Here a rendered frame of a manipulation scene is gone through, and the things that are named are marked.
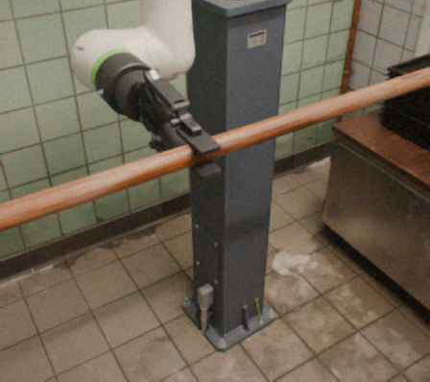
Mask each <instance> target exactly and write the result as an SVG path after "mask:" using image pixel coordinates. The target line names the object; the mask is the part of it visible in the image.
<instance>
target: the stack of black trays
mask: <svg viewBox="0 0 430 382"><path fill-rule="evenodd" d="M428 67H430V52H429V53H427V54H424V55H422V56H419V57H416V58H413V59H410V60H406V61H403V62H401V63H398V64H395V65H392V66H390V67H387V71H389V72H390V73H387V74H386V75H388V76H390V78H389V79H386V81H388V80H391V79H394V78H397V77H401V76H404V75H407V74H410V73H413V72H416V71H419V70H422V69H425V68H428ZM381 105H383V107H380V108H379V109H381V110H383V111H382V112H379V113H377V115H379V116H381V118H378V119H377V120H379V121H380V122H381V125H382V126H384V127H386V128H388V129H390V130H391V131H394V132H396V133H398V134H400V135H402V136H404V137H405V138H407V139H409V140H411V141H413V142H415V143H417V144H419V145H420V146H421V147H423V148H425V149H427V150H428V151H430V85H428V86H426V87H425V88H422V89H419V90H416V91H413V92H410V93H407V94H404V95H401V96H398V97H395V98H392V99H390V100H388V101H385V103H383V104H381Z"/></svg>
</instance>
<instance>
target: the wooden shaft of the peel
mask: <svg viewBox="0 0 430 382"><path fill-rule="evenodd" d="M428 85H430V67H428V68H425V69H422V70H419V71H416V72H413V73H410V74H407V75H404V76H401V77H397V78H394V79H391V80H388V81H385V82H383V83H380V84H374V85H371V86H368V87H366V88H363V89H360V90H356V91H353V92H350V93H348V94H345V95H342V96H339V97H336V98H332V99H329V100H326V101H323V102H320V103H317V104H315V105H311V106H305V107H301V108H298V109H295V110H291V111H288V112H285V113H282V114H279V115H277V116H274V117H270V118H267V119H264V120H261V121H258V122H255V123H252V124H248V125H246V126H243V127H240V128H238V129H235V130H232V131H226V132H223V133H220V134H217V135H214V136H211V137H212V138H213V139H215V140H216V141H217V142H218V143H219V144H220V145H221V146H222V150H221V151H220V152H217V153H214V154H211V155H206V156H203V157H201V156H199V155H198V154H197V153H196V152H195V151H194V150H193V149H192V148H191V147H190V146H189V145H183V146H180V147H177V148H175V149H173V150H170V151H167V152H163V153H160V154H157V155H152V156H149V157H146V158H143V159H139V160H136V161H134V162H131V163H128V164H125V165H122V166H118V167H115V168H113V169H110V170H105V171H102V172H98V173H95V174H92V175H89V176H86V177H83V178H80V179H74V180H71V181H68V182H66V183H63V184H60V185H57V186H53V187H51V188H48V189H45V190H42V191H39V192H36V193H33V194H30V195H27V196H24V197H21V198H18V199H15V200H11V201H8V202H5V203H0V232H3V231H5V230H8V229H11V228H14V227H19V226H22V225H25V224H28V223H30V222H33V221H36V220H39V219H42V218H44V217H47V216H50V215H52V214H55V213H58V212H61V211H63V210H66V209H69V208H72V207H75V206H78V205H81V204H83V203H88V202H91V201H94V200H97V199H100V198H103V197H105V196H108V195H111V194H113V193H116V192H119V191H121V190H124V189H127V188H130V187H133V186H135V185H138V184H141V183H144V182H147V181H150V180H153V179H157V178H160V177H163V176H166V175H169V174H172V173H175V172H176V171H179V170H185V169H188V168H191V167H194V166H196V165H199V164H202V163H205V162H207V161H210V160H213V159H216V158H219V157H222V156H225V155H230V154H233V153H235V152H238V151H240V150H243V149H246V148H248V147H251V146H254V145H257V144H260V143H263V142H266V141H269V140H272V139H274V138H277V137H280V136H282V135H285V134H288V133H291V132H294V131H299V130H301V129H304V128H307V127H310V126H312V125H315V124H318V123H320V122H323V121H326V120H329V119H332V118H335V117H338V116H341V115H344V114H347V113H350V112H352V111H354V110H357V109H360V108H363V107H367V106H373V105H376V104H379V103H382V102H385V101H388V100H390V99H392V98H395V97H398V96H401V95H404V94H407V93H410V92H413V91H416V90H419V89H422V88H425V87H426V86H428Z"/></svg>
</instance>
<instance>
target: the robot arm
mask: <svg viewBox="0 0 430 382"><path fill-rule="evenodd" d="M140 8H141V15H140V25H139V27H138V28H136V29H127V30H95V31H91V32H88V33H86V34H84V35H83V36H81V37H80V38H79V39H78V40H77V41H76V42H75V43H74V45H73V47H72V50H71V55H70V63H71V68H72V71H73V73H74V75H75V77H76V78H77V79H78V81H79V82H80V83H81V84H82V85H84V86H85V87H87V88H89V89H91V90H94V91H95V92H97V95H98V96H100V97H101V98H102V99H103V100H104V101H105V102H106V103H107V104H108V105H109V106H111V107H112V109H113V110H114V111H115V112H116V113H118V114H121V115H125V116H127V117H128V118H129V119H131V120H132V121H135V122H139V123H142V124H143V125H144V127H145V129H146V130H147V131H150V132H151V135H152V139H151V141H150V142H149V147H150V148H151V149H153V150H156V151H157V152H159V153H163V152H167V151H170V150H173V149H175V148H177V147H180V146H183V145H189V146H190V147H191V148H192V149H193V150H194V151H195V152H196V153H197V154H198V155H199V156H201V157H203V156H206V155H211V154H214V153H217V152H220V151H221V150H222V146H221V145H220V144H219V143H218V142H217V141H216V140H215V139H213V138H212V137H211V136H210V135H209V134H207V133H206V132H205V131H204V130H203V129H202V128H201V126H200V125H199V124H198V123H196V122H195V121H194V120H193V117H192V115H191V114H190V113H188V110H187V109H188V108H190V104H189V102H188V101H187V100H186V99H185V98H184V97H183V96H181V94H180V93H179V92H178V91H177V90H176V88H175V87H174V86H173V85H172V84H171V83H170V82H169V81H172V80H175V79H177V78H179V77H181V76H183V75H184V74H185V73H186V72H187V71H188V70H189V68H190V67H191V65H192V63H193V60H194V57H195V47H194V39H193V29H192V15H191V0H140ZM176 127H178V128H176ZM189 169H190V170H192V171H193V172H194V173H195V174H196V175H197V176H198V177H199V178H200V180H205V179H210V178H212V177H215V176H218V175H221V169H220V168H219V167H218V166H217V165H216V164H215V163H213V162H212V161H211V160H210V161H207V162H205V163H202V164H199V165H196V166H194V167H191V168H189Z"/></svg>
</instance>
